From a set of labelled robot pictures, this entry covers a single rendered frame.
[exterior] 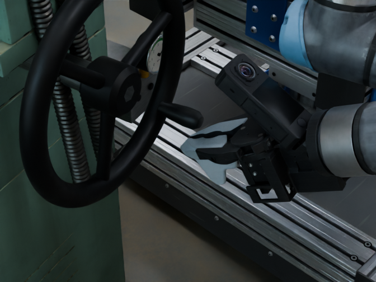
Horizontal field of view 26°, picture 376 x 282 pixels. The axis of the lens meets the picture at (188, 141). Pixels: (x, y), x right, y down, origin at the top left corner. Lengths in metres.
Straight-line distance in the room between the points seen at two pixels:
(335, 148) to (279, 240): 0.78
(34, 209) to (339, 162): 0.53
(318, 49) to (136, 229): 1.05
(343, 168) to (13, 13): 0.38
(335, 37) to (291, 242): 0.76
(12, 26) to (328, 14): 0.33
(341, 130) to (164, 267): 1.01
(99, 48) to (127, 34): 1.28
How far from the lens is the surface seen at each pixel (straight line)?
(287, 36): 0.90
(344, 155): 0.83
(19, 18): 0.88
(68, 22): 0.80
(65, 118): 0.97
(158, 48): 1.22
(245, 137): 0.90
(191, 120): 0.98
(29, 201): 1.19
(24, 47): 0.90
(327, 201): 1.65
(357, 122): 0.82
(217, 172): 0.96
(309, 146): 0.85
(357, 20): 0.88
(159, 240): 1.84
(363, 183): 1.70
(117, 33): 2.49
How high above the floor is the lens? 1.36
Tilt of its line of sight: 41 degrees down
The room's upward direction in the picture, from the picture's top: straight up
